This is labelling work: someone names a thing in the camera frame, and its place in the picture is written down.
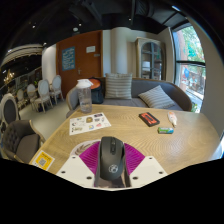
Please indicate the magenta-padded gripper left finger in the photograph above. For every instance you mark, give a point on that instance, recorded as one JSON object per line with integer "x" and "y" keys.
{"x": 75, "y": 168}

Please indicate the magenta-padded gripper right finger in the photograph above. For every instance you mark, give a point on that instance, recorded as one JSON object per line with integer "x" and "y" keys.
{"x": 146, "y": 170}

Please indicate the black computer mouse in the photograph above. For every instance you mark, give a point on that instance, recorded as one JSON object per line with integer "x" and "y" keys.
{"x": 112, "y": 156}

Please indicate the yellow square code card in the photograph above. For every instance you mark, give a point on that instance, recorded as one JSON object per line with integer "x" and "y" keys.
{"x": 43, "y": 160}

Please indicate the small green pack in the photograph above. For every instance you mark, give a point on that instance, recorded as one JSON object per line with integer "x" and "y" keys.
{"x": 165, "y": 130}

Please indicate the white sticker sheet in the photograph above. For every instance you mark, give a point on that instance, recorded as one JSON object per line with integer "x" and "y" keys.
{"x": 89, "y": 123}

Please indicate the black and orange flat box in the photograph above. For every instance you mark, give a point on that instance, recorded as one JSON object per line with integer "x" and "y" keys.
{"x": 149, "y": 119}

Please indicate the white plastic packet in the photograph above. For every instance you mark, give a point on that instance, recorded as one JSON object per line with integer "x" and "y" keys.
{"x": 172, "y": 118}

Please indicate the dark tufted armchair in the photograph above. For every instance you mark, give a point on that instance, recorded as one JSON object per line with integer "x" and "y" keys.
{"x": 21, "y": 141}

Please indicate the clear plastic water bottle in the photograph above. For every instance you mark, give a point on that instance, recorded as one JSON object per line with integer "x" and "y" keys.
{"x": 85, "y": 98}

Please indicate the striped grey cushion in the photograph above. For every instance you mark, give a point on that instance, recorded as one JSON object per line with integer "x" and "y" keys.
{"x": 156, "y": 97}

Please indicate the black and orange backpack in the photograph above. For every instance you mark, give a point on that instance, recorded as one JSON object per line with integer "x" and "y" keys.
{"x": 97, "y": 93}

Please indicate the grey curved sofa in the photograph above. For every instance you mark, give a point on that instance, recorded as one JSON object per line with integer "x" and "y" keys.
{"x": 176, "y": 95}

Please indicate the group of white chairs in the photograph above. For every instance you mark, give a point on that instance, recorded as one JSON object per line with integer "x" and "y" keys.
{"x": 44, "y": 91}

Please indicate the grey oval-back chair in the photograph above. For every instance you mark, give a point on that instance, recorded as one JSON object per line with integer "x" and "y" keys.
{"x": 9, "y": 111}

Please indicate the striped square cushion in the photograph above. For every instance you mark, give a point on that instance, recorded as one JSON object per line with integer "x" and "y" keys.
{"x": 118, "y": 86}

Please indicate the brown wooden door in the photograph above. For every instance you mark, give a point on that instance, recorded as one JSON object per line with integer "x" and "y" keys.
{"x": 88, "y": 65}

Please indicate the blue poster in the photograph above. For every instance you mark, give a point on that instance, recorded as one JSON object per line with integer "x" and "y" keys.
{"x": 68, "y": 58}

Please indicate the glass-door wooden cabinet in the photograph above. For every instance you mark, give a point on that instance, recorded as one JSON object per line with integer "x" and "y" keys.
{"x": 150, "y": 60}

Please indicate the black-framed window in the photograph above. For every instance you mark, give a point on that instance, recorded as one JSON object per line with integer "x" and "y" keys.
{"x": 190, "y": 66}

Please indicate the small white wall sign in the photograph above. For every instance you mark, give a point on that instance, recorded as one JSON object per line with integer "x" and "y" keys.
{"x": 90, "y": 49}

